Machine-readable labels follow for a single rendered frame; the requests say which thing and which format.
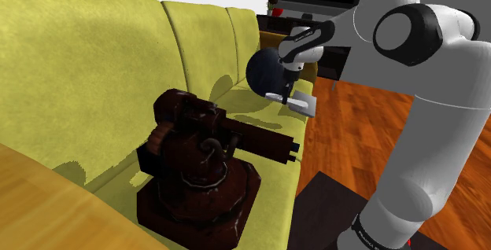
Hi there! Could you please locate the dark blue ball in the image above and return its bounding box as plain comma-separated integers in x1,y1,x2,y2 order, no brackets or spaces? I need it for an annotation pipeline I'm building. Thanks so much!
245,46,289,98

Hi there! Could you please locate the dark television cabinet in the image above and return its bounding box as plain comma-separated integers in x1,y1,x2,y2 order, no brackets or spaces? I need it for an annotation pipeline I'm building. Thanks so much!
255,13,353,82

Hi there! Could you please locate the dark brown cannon figure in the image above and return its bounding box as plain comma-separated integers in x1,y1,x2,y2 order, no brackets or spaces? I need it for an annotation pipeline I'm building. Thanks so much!
135,88,301,250

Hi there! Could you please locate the dark robot stand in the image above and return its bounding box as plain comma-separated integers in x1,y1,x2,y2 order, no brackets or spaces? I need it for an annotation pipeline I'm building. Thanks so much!
286,170,450,250

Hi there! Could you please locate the yellow-green sofa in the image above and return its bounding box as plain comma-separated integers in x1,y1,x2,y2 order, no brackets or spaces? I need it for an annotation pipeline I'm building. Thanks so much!
0,0,316,250

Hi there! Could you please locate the light wooden table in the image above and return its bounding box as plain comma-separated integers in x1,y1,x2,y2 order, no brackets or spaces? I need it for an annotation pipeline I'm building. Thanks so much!
0,142,170,250

